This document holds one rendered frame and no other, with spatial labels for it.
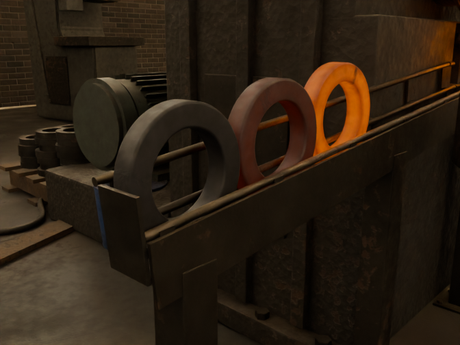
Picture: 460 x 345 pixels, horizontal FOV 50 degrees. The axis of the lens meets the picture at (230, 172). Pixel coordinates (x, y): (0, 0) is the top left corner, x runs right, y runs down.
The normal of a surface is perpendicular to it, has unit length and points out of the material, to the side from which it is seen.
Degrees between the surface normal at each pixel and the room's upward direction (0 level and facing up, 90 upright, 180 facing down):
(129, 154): 64
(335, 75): 90
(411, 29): 90
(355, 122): 73
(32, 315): 0
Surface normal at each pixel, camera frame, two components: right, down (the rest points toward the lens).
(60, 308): 0.00, -0.97
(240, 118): -0.62, -0.28
